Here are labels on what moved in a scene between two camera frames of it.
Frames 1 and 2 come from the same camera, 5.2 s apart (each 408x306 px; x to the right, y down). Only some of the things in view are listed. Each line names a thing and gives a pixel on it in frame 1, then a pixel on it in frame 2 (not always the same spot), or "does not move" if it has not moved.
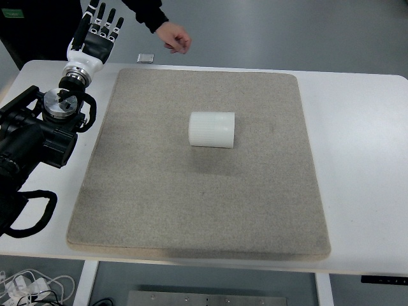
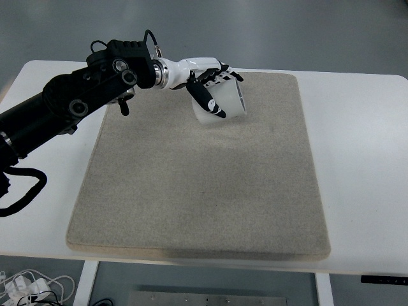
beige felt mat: (140, 190) does not move
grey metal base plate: (207, 298) does not move
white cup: (211, 129) -> (227, 97)
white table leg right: (324, 291) does not move
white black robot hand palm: (95, 48) -> (210, 71)
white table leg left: (85, 287) does not move
